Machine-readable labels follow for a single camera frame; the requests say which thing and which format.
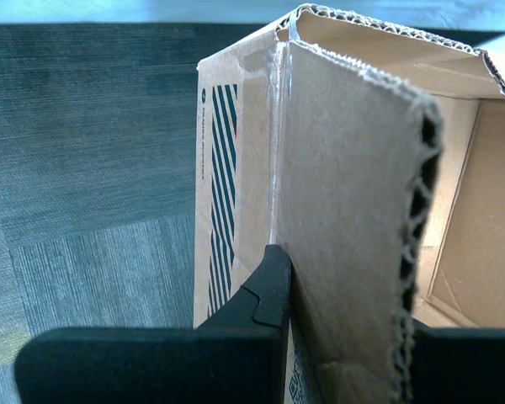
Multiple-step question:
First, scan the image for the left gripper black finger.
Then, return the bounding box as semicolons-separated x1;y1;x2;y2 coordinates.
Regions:
410;317;505;404
14;243;294;404

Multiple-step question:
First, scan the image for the brown cardboard box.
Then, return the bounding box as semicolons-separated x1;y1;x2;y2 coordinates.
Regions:
192;3;505;404

